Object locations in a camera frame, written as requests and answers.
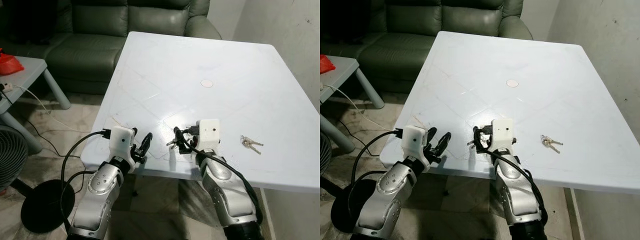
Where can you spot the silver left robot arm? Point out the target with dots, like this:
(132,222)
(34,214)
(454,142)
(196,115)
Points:
(100,192)
(387,192)

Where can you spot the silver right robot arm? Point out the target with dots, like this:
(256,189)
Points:
(227,192)
(517,192)

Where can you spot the white plastic table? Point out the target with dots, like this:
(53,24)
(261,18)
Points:
(545,107)
(225,112)

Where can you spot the round white table hole cap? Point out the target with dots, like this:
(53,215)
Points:
(207,83)
(512,83)

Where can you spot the silver key bunch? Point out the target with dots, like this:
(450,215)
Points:
(546,141)
(246,143)

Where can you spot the dark green leather sofa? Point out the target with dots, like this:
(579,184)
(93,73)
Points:
(100,52)
(410,52)

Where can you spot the black standing fan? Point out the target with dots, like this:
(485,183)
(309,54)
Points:
(352,207)
(47,206)

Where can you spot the small grey side table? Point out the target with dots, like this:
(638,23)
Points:
(25,72)
(342,67)

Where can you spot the red plastic bag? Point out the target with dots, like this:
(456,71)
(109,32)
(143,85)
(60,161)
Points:
(326,65)
(7,64)

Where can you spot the white power strip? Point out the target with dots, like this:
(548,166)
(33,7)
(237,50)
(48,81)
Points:
(6,87)

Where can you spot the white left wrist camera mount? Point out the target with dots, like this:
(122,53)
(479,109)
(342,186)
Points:
(413,140)
(120,142)

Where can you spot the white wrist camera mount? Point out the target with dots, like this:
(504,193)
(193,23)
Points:
(503,132)
(120,142)
(209,132)
(413,140)

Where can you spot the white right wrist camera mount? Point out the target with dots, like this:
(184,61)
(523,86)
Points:
(503,132)
(209,132)

